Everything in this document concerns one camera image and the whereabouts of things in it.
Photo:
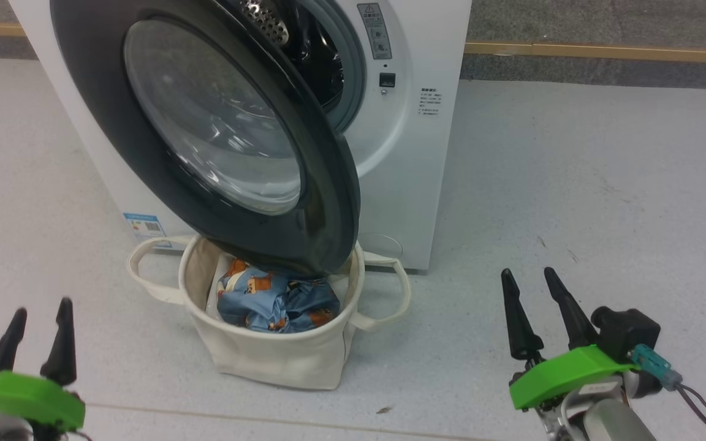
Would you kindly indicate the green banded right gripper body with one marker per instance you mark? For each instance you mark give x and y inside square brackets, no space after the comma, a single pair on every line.
[567,373]

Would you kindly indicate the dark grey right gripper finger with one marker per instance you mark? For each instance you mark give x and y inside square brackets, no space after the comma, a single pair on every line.
[570,318]
[520,331]

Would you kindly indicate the grey warning sticker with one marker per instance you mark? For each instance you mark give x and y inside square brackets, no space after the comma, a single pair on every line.
[374,30]

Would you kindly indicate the white front-load washing machine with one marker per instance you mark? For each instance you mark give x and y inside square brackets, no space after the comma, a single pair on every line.
[414,171]

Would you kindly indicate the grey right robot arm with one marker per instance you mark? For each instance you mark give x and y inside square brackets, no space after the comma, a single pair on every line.
[616,425]

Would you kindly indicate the black glass washing machine door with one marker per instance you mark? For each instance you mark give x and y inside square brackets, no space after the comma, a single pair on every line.
[322,202]

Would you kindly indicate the white folded basket liner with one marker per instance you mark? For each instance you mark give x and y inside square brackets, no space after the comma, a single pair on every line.
[215,288]

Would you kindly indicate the round filter cover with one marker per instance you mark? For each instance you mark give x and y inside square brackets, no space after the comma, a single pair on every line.
[383,245]

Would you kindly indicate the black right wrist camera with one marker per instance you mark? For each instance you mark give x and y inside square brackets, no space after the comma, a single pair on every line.
[626,331]

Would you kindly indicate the blue energy label sticker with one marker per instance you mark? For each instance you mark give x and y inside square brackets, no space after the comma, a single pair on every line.
[144,228]

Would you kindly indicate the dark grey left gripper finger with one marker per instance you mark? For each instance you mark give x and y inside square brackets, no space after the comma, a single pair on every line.
[62,349]
[10,346]

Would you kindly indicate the grey rubber door gasket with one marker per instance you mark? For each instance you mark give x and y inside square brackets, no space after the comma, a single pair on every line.
[358,73]

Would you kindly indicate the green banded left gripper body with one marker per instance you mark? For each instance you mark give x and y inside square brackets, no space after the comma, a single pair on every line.
[22,392]

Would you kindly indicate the perforated steel drum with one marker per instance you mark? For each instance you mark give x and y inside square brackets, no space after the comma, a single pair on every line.
[316,61]

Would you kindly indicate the cream fabric laundry basket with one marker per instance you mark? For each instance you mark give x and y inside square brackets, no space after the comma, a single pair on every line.
[267,361]

